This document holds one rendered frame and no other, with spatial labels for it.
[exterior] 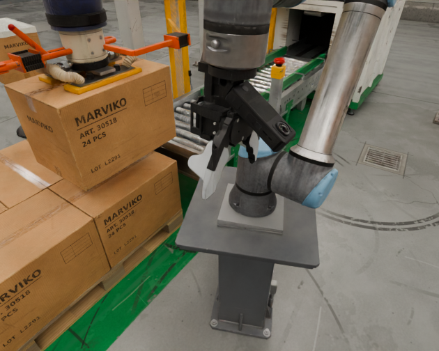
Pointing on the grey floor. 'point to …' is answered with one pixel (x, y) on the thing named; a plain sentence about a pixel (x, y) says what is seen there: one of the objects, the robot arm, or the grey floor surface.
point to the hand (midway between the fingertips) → (233, 182)
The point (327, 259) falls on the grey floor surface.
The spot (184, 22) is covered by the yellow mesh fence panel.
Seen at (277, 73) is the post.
